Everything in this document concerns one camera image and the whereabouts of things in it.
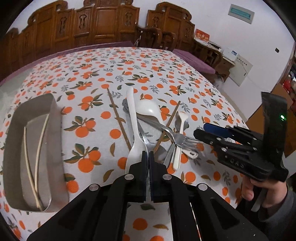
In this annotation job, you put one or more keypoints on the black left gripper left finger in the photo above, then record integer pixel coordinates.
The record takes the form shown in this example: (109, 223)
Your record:
(138, 185)

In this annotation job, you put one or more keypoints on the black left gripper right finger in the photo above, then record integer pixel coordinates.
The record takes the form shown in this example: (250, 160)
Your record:
(159, 187)

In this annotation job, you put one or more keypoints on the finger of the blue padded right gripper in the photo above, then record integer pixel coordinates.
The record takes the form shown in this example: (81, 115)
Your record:
(217, 130)
(217, 142)

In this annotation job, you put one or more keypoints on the brown wooden chopstick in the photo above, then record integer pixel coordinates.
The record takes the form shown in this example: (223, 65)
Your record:
(167, 125)
(118, 118)

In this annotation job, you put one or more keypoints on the large white ladle spoon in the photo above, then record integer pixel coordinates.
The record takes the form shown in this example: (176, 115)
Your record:
(149, 108)

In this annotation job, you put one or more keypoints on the grey sleeve right forearm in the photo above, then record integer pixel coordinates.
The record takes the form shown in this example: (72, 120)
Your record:
(276, 216)

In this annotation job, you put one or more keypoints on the person's right hand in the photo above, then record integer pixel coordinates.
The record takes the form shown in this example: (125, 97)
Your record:
(259, 189)

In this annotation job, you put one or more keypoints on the stainless steel fork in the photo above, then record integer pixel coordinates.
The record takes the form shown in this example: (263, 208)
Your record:
(188, 143)

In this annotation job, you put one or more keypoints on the small white ceramic spoon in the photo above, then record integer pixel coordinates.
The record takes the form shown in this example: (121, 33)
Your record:
(177, 157)

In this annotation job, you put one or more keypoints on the purple seat cushion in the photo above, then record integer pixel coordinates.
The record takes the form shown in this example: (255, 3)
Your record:
(195, 62)

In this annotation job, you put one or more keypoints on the wooden side table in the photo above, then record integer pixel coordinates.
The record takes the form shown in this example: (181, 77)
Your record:
(213, 58)

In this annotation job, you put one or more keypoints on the white box appliance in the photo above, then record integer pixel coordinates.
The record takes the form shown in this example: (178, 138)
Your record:
(230, 54)

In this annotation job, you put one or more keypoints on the grey rectangular utensil tray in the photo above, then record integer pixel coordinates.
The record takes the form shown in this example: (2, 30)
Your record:
(43, 120)

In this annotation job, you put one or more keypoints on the carved wooden armchair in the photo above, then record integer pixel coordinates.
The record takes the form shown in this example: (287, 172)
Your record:
(168, 27)

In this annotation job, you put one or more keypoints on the white electrical panel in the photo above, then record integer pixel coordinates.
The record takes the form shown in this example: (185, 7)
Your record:
(241, 13)

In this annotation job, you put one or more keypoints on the carved wooden bench back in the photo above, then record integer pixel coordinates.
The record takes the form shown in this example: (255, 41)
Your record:
(54, 28)

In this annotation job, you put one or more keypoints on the grey wall panel door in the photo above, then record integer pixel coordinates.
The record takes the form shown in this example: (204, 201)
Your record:
(239, 72)

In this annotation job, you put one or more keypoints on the red sign on wall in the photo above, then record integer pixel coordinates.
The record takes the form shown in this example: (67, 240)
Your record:
(201, 37)

